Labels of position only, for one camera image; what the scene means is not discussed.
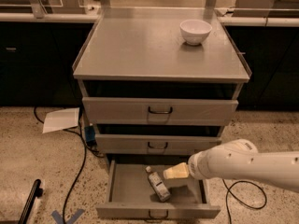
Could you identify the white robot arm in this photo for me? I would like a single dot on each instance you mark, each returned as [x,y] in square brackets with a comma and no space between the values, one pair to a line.
[240,159]

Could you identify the white ceramic bowl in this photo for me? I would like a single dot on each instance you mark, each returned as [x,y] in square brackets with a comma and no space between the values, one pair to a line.
[194,32]

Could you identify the dark counter cabinet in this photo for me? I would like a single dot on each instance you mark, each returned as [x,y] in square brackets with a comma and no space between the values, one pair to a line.
[36,59]
[271,51]

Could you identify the white paper sheet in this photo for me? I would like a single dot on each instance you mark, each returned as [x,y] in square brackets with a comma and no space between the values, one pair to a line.
[61,119]

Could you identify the black bar bottom left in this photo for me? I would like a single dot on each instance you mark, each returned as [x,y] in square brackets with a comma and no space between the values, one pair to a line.
[35,192]

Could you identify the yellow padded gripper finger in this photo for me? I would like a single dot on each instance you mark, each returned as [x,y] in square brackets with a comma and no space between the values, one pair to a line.
[177,172]

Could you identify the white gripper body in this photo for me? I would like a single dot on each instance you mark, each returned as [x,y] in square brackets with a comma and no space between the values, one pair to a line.
[195,166]

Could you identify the grey top drawer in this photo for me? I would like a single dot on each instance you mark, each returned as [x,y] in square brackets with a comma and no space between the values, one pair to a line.
[149,111]

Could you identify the dark counter cabinet right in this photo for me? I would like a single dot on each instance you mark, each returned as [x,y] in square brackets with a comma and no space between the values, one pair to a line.
[271,51]

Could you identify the clear plastic bottle white cap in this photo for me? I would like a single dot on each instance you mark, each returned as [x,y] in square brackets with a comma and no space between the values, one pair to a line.
[158,185]

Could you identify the dark counter cabinet left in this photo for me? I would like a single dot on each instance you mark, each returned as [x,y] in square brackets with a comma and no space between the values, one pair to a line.
[36,59]

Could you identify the grey bottom drawer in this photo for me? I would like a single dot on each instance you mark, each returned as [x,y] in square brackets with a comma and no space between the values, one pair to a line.
[130,195]

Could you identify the blue power adapter box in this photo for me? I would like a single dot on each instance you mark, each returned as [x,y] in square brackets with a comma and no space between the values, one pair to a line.
[89,135]

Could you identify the grey metal drawer cabinet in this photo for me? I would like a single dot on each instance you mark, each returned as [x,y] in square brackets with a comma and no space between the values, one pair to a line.
[140,53]

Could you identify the grey drawer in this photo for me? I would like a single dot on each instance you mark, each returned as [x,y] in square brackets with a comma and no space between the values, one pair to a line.
[149,111]
[130,195]
[153,144]

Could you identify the grey middle drawer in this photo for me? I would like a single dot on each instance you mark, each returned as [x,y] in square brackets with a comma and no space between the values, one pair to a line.
[153,144]

